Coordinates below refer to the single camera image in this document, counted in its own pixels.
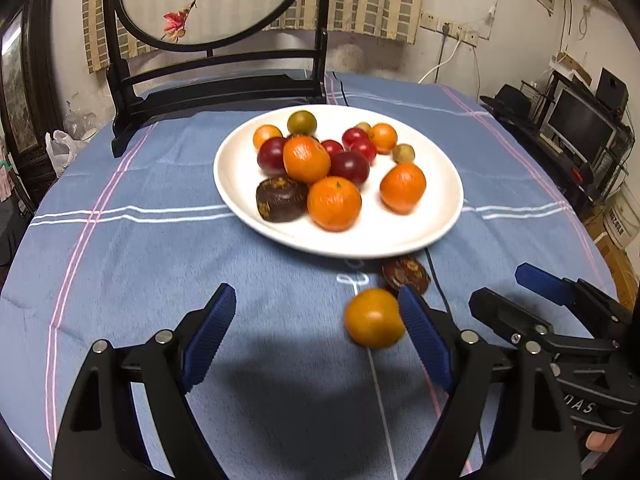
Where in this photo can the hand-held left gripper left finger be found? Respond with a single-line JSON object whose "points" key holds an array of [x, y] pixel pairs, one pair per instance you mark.
{"points": [[207, 340]]}

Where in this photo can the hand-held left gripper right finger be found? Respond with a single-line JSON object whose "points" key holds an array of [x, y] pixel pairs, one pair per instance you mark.
{"points": [[425, 340]]}

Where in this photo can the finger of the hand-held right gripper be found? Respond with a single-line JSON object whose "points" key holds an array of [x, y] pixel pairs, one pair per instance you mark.
{"points": [[500, 310], [542, 280]]}

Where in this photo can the smooth yellow-orange tangerine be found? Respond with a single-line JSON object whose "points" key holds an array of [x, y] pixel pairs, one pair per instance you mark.
{"points": [[374, 317]]}

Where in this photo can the speckled dark passion fruit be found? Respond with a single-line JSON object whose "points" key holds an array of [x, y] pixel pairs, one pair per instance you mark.
{"points": [[407, 272]]}

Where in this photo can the white oval plate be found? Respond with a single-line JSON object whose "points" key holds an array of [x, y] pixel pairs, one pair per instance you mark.
{"points": [[350, 240]]}

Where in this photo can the orange mandarin with green stem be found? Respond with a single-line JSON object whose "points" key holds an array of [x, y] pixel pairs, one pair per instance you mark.
{"points": [[334, 203]]}

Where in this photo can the tan speckled longan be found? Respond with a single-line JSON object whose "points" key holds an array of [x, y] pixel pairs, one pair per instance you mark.
{"points": [[363, 126], [403, 153]]}

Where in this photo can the dark red plum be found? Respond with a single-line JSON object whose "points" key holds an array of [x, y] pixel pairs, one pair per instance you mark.
{"points": [[270, 157], [352, 169]]}

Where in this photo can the red cherry tomato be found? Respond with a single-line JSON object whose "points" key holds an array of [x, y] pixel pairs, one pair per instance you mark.
{"points": [[365, 150], [354, 135], [332, 147]]}

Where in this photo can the large orange mandarin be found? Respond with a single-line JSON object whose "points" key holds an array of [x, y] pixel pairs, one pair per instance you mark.
{"points": [[306, 159]]}

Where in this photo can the small matte orange tangerine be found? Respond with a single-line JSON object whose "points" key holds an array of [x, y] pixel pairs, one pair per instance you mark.
{"points": [[382, 137]]}

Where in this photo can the person's right hand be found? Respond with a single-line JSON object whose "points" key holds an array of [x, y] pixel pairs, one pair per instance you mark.
{"points": [[600, 442]]}

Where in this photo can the cardboard box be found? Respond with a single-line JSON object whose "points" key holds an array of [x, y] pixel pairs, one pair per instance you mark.
{"points": [[617, 250]]}

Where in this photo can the blue striped tablecloth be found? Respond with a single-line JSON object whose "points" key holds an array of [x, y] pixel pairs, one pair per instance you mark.
{"points": [[150, 260]]}

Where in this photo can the oval dark brown passion fruit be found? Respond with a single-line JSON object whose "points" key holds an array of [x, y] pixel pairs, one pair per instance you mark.
{"points": [[281, 199]]}

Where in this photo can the black computer monitor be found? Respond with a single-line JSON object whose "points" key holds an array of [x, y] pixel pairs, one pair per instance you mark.
{"points": [[580, 122]]}

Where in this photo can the black hat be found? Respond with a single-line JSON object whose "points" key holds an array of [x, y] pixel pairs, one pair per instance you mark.
{"points": [[507, 102]]}

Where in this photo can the black speaker box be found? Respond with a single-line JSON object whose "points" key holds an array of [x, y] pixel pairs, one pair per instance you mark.
{"points": [[612, 89]]}

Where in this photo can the small glossy orange tangerine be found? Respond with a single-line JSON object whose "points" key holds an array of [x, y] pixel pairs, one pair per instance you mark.
{"points": [[266, 136]]}

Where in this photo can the green-yellow citrus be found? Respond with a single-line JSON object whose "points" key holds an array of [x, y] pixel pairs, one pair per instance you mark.
{"points": [[301, 122]]}

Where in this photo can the white plastic bag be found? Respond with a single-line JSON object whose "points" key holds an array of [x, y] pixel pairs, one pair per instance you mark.
{"points": [[65, 150]]}

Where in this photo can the dark wooden cabinet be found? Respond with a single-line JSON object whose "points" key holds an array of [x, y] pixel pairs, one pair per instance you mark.
{"points": [[25, 110]]}

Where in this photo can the checked beige curtain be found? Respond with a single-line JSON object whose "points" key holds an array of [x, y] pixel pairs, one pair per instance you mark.
{"points": [[370, 0]]}

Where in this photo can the round embroidered screen black stand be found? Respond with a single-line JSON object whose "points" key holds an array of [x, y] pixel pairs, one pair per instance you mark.
{"points": [[210, 0]]}

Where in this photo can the white wall socket strip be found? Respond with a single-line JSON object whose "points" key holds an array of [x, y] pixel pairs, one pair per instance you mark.
{"points": [[450, 27]]}

